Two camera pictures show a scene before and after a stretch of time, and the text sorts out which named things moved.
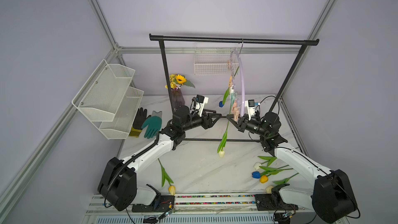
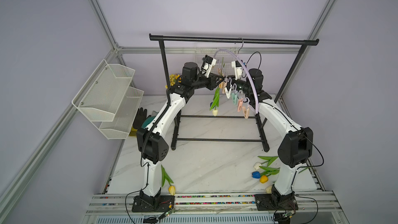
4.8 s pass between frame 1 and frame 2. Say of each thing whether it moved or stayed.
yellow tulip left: stayed
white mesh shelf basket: stayed
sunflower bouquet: stayed
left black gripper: moved
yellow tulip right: stayed
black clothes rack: stayed
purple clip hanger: moved
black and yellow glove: stayed
